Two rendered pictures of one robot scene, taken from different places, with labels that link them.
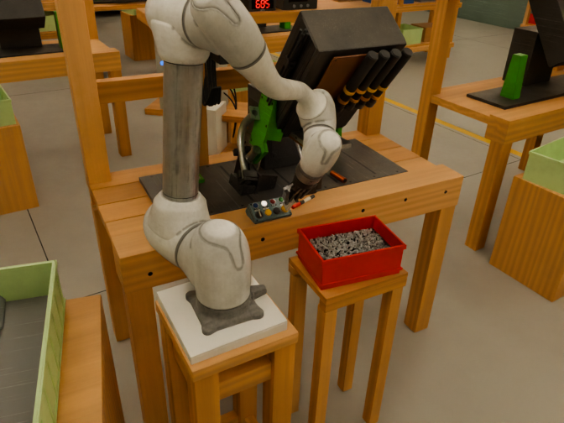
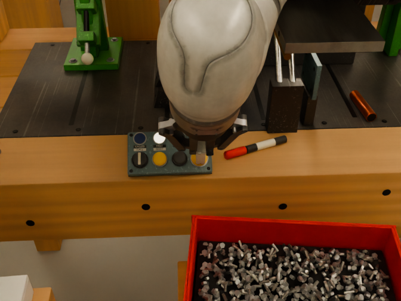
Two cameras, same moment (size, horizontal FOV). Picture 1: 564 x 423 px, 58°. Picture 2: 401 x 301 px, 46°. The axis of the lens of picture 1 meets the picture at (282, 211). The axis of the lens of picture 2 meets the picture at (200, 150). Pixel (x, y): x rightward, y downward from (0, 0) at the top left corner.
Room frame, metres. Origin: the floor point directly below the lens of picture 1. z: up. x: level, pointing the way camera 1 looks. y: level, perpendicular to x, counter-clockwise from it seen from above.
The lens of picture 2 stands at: (1.07, -0.29, 1.47)
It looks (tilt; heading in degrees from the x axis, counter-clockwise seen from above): 39 degrees down; 26
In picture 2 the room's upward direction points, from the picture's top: straight up
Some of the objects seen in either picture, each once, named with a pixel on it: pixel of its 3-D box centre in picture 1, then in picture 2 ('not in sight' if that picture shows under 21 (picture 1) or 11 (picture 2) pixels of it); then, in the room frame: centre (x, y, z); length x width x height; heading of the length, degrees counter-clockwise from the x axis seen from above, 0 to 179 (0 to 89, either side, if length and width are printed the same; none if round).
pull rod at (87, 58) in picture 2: not in sight; (87, 50); (1.86, 0.38, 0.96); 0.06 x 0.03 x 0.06; 28
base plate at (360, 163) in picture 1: (277, 175); (250, 80); (2.01, 0.02, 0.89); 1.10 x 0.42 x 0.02; 118
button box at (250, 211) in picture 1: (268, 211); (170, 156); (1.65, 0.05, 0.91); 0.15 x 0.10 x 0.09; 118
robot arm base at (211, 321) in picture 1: (230, 297); not in sight; (1.15, 0.14, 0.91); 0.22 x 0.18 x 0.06; 117
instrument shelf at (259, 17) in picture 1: (253, 13); not in sight; (2.23, 0.15, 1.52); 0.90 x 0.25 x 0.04; 118
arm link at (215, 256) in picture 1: (219, 258); not in sight; (1.15, 0.17, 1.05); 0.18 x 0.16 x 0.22; 46
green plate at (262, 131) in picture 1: (269, 121); not in sight; (1.92, 0.06, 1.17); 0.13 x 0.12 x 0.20; 118
